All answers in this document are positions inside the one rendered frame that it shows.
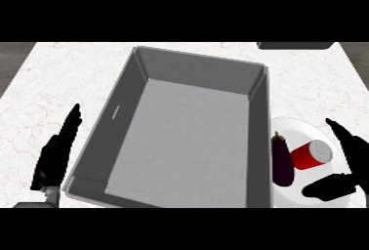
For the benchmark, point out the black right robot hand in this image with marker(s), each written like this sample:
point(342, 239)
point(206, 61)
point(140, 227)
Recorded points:
point(355, 153)

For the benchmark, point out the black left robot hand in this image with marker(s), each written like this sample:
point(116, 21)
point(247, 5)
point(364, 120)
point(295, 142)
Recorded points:
point(57, 156)

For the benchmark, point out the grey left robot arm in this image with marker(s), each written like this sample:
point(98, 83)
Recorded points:
point(45, 197)

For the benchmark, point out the red can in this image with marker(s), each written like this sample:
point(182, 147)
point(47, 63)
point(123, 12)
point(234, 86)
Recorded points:
point(312, 154)

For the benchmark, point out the white plate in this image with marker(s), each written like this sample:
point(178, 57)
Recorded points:
point(315, 182)

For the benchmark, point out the grey open box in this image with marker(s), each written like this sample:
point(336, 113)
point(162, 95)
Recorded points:
point(188, 136)

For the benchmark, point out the dark purple eggplant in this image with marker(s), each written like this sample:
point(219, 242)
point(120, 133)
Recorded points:
point(283, 161)

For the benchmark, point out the dark grey appliance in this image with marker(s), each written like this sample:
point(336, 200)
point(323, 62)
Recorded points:
point(295, 45)

